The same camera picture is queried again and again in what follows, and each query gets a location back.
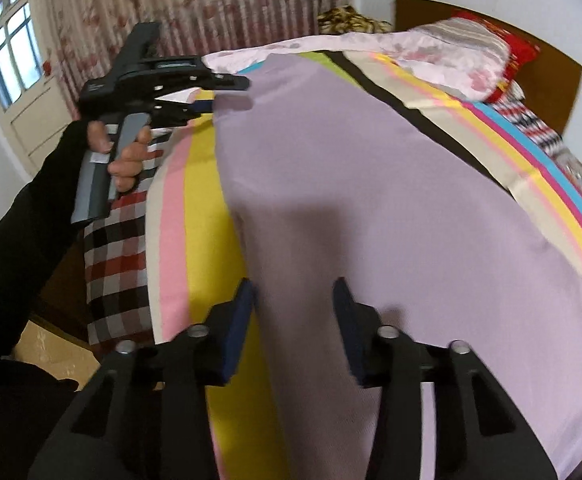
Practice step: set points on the zigzag patterned cloth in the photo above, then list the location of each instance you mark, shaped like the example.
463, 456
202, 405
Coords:
531, 120

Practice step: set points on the person's left hand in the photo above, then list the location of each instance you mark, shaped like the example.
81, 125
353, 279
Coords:
131, 160

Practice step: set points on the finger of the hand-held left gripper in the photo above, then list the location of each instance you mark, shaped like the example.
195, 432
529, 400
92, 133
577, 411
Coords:
186, 110
223, 81

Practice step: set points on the white door with window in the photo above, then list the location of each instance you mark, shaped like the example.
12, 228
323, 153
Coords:
36, 105

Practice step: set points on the pink floral quilt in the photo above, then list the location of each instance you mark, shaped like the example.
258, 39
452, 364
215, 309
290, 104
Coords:
421, 55

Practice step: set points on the person's dark clothing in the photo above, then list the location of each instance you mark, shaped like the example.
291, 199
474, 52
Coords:
11, 420

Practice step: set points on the lilac pants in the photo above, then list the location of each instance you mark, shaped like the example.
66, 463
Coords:
371, 185

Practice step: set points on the person's left forearm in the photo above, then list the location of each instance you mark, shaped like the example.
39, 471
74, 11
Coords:
31, 220

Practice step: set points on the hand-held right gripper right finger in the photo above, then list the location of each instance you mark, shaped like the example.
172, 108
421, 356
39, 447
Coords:
348, 331

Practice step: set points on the floral striped curtain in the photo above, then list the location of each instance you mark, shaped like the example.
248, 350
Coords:
196, 0

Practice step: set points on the dark wooden headboard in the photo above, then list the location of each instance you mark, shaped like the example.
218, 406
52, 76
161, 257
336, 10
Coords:
551, 95

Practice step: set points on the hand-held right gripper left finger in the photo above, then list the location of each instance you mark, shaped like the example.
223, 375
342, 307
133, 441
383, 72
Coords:
238, 331

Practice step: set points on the red pillow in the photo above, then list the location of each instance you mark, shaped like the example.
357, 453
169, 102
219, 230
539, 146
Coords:
518, 55

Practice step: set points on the plaid mattress cover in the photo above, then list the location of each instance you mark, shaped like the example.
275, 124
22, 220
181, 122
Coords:
116, 260

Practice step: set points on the tiger print blanket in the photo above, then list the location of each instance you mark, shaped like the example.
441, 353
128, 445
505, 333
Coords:
351, 20

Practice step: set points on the striped bed sheet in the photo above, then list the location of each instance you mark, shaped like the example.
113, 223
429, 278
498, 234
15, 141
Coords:
198, 220

